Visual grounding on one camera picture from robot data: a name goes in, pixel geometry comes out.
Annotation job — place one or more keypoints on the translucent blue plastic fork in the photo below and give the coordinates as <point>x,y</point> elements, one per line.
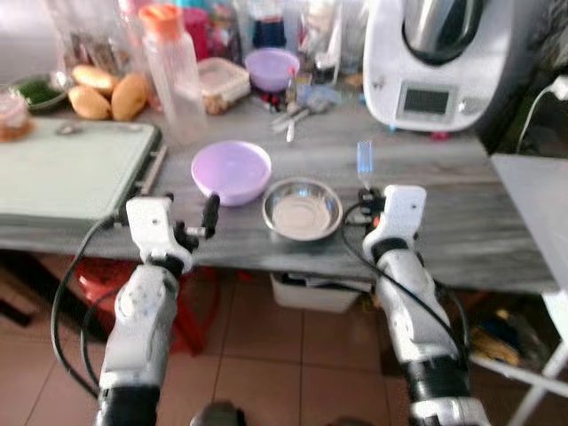
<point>365,161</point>

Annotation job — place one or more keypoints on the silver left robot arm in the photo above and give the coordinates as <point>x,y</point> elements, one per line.
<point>142,319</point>

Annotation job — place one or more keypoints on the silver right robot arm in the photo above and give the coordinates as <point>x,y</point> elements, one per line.
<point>417,319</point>

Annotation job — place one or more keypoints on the large purple plastic bowl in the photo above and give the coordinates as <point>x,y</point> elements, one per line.
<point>232,170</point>

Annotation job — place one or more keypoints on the stainless steel bowl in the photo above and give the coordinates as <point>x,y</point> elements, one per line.
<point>302,211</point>

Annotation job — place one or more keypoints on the white plastic box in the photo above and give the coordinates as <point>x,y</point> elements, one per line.
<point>315,293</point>

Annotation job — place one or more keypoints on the metal cutlery piece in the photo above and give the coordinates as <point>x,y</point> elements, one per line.
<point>297,114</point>

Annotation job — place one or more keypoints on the clear plastic food container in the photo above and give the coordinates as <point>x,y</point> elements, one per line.
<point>224,84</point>

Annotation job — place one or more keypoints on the pale green cutting board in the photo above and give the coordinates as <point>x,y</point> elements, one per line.
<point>71,169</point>

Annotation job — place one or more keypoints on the clear bottle with orange cap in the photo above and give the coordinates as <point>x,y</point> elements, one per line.
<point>175,80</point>

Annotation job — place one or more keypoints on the golden bread roll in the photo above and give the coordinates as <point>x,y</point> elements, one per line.
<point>93,78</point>
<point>89,103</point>
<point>130,96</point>

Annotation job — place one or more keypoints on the white kitchen machine with display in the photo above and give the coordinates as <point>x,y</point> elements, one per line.
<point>444,71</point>

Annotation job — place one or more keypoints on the small purple plastic bowl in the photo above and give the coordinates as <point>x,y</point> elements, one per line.
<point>272,69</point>

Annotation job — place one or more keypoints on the white side table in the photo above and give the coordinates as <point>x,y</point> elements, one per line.
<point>532,191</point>

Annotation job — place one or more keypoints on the pink plastic cup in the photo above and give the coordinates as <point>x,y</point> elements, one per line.
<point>197,34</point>

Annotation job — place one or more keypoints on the dark robot foot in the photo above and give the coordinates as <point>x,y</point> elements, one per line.
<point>217,414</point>

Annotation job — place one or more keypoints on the dark blue jar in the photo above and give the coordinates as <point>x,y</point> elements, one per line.
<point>269,31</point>

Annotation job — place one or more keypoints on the bowl of green herbs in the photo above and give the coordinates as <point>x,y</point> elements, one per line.
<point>37,92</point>

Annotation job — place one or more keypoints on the glass jar with orange contents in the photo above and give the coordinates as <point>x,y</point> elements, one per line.
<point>12,115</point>

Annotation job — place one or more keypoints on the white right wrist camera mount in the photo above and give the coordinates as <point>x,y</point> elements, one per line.
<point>399,213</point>

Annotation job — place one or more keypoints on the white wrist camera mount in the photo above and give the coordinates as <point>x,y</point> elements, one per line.
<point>399,213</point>
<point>151,224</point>

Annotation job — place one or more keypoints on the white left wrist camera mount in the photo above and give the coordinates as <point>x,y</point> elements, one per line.
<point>151,224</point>

